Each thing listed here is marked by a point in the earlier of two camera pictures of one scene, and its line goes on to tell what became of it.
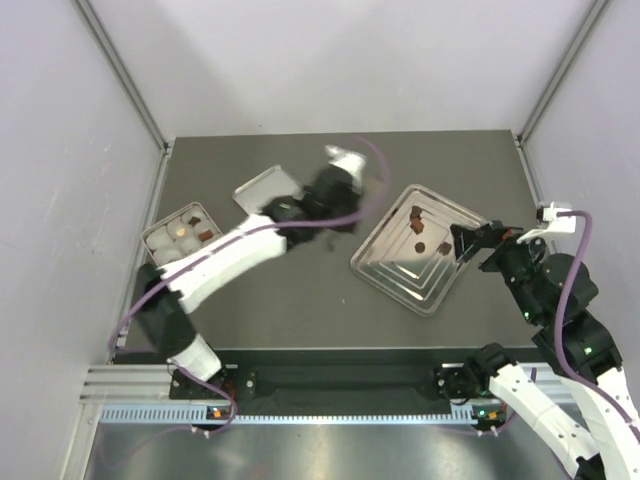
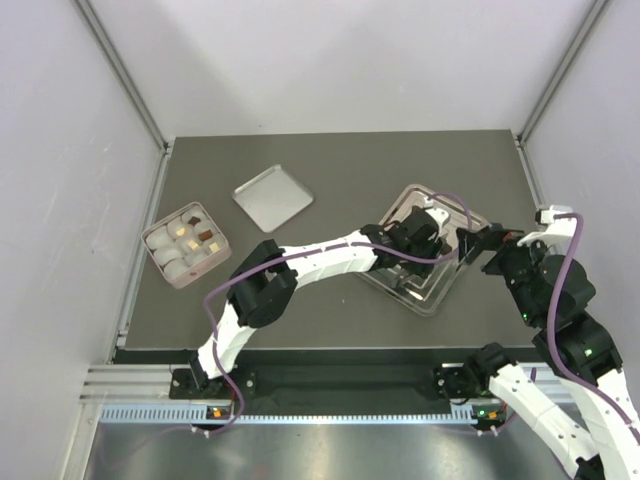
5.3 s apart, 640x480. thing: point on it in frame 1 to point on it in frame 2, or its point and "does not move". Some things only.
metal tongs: [353, 165] to [406, 278]
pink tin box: [181, 232] does not move
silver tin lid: [273, 182] does not move
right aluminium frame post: [573, 53] does not move
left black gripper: [353, 202] to [432, 246]
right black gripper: [466, 240] does not move
